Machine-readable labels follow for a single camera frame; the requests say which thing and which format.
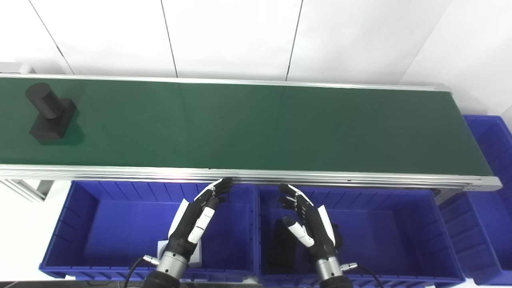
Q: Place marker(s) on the aluminium conveyor leg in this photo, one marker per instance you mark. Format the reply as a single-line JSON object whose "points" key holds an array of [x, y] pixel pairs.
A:
{"points": [[28, 190]]}

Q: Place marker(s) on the green conveyor belt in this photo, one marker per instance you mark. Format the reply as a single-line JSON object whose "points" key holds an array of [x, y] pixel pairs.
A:
{"points": [[120, 172], [256, 128]]}

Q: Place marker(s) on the blue plastic bin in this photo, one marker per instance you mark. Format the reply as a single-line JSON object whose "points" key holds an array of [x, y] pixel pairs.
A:
{"points": [[112, 228], [384, 232], [488, 208]]}

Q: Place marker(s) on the grey conveyor motor box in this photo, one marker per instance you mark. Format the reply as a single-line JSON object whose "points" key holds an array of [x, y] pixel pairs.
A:
{"points": [[16, 68]]}

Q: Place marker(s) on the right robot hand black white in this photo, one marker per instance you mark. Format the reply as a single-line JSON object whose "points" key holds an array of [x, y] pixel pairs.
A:
{"points": [[314, 224]]}

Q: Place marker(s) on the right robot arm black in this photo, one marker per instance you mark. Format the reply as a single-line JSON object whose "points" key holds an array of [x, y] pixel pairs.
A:
{"points": [[330, 272]]}

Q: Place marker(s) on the black cylinder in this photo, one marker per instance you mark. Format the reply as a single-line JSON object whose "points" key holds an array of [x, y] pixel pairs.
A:
{"points": [[280, 248], [50, 116]]}

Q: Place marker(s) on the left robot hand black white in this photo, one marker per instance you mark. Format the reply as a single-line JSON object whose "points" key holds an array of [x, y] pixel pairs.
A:
{"points": [[188, 224]]}

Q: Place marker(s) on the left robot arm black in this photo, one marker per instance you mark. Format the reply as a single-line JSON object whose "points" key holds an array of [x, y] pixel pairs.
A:
{"points": [[170, 268]]}

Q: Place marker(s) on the white part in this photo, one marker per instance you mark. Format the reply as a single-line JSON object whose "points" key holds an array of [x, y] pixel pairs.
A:
{"points": [[196, 258]]}

